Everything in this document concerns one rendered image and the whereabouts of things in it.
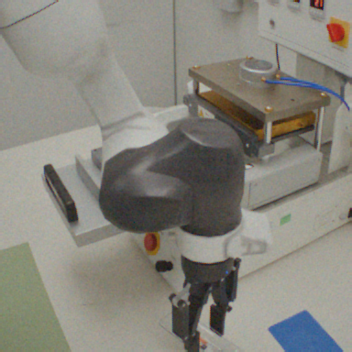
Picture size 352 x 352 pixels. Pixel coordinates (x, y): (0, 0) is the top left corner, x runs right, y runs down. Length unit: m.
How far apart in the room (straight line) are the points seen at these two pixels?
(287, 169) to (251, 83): 0.19
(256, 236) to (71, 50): 0.33
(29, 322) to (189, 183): 0.40
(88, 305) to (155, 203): 0.47
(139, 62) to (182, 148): 2.04
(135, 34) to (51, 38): 2.05
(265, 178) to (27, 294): 0.49
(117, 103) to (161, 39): 1.97
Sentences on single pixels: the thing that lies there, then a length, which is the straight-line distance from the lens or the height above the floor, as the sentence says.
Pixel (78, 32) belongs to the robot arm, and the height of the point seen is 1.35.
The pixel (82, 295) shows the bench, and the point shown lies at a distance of 0.99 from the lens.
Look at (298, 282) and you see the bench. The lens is 1.02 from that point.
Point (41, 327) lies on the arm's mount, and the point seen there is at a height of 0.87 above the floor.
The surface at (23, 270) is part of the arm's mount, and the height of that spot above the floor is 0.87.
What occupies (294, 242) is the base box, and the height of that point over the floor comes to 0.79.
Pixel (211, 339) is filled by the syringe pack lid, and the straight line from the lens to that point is 0.83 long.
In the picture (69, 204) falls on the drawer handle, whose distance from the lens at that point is 0.80.
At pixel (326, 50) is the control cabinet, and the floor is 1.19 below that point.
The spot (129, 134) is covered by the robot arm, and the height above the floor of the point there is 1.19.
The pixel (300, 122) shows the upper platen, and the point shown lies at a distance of 0.97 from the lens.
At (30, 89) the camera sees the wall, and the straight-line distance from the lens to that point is 2.42.
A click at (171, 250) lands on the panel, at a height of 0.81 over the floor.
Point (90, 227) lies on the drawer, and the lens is 0.80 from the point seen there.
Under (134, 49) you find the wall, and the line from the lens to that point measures 2.53.
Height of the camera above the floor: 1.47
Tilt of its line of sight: 33 degrees down
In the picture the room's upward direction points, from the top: 1 degrees counter-clockwise
